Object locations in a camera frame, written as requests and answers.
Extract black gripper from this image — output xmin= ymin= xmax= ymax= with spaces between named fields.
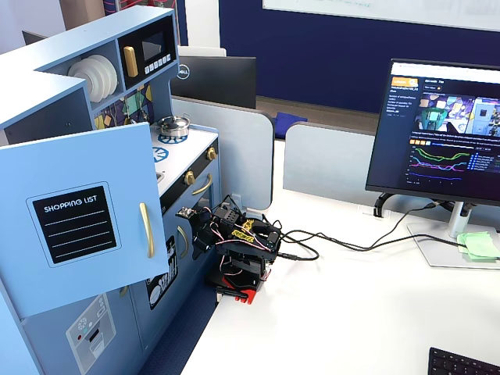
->
xmin=191 ymin=208 xmax=222 ymax=260

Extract blue cupboard door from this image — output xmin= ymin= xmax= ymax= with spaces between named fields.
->
xmin=0 ymin=121 xmax=170 ymax=320

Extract grey desk divider panel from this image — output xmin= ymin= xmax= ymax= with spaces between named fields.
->
xmin=281 ymin=121 xmax=377 ymax=214
xmin=170 ymin=96 xmax=274 ymax=210

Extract whiteboard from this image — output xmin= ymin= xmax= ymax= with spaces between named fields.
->
xmin=262 ymin=0 xmax=500 ymax=33

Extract silver toy pot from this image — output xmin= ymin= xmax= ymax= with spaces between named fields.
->
xmin=155 ymin=113 xmax=192 ymax=139

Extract red and black arm base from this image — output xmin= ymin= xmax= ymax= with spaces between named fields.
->
xmin=205 ymin=269 xmax=271 ymax=306

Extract silver monitor stand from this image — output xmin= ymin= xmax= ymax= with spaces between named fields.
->
xmin=406 ymin=201 xmax=500 ymax=270

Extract blue toy kitchen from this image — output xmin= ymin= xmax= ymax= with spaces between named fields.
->
xmin=0 ymin=5 xmax=222 ymax=375

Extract dark monitor behind kitchen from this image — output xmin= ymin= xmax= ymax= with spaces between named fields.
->
xmin=22 ymin=30 xmax=49 ymax=46

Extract white toy plate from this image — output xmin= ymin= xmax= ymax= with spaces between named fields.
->
xmin=68 ymin=60 xmax=103 ymax=102
xmin=93 ymin=53 xmax=120 ymax=95
xmin=87 ymin=55 xmax=115 ymax=97
xmin=80 ymin=57 xmax=109 ymax=98

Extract black cable to monitor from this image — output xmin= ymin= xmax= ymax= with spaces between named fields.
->
xmin=279 ymin=200 xmax=441 ymax=252

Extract black toy microwave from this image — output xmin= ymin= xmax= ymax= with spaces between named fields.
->
xmin=116 ymin=17 xmax=176 ymax=91

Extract long gold door handle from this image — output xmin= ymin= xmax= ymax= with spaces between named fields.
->
xmin=138 ymin=202 xmax=156 ymax=259

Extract gold dishwasher door handle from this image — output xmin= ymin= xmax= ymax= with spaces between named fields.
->
xmin=176 ymin=225 xmax=190 ymax=259

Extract gold microwave handle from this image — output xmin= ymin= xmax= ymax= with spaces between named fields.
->
xmin=123 ymin=45 xmax=140 ymax=79

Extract black keyboard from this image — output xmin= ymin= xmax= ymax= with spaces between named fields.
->
xmin=427 ymin=346 xmax=500 ymax=375

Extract lit computer monitor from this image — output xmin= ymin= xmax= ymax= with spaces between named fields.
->
xmin=365 ymin=58 xmax=500 ymax=204

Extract black Dell monitor back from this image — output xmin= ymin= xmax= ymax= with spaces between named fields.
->
xmin=170 ymin=55 xmax=258 ymax=110

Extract gold oven handle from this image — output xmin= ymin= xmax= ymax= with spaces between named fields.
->
xmin=191 ymin=173 xmax=214 ymax=197

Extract green sticky notes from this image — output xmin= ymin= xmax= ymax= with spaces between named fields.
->
xmin=456 ymin=230 xmax=500 ymax=262

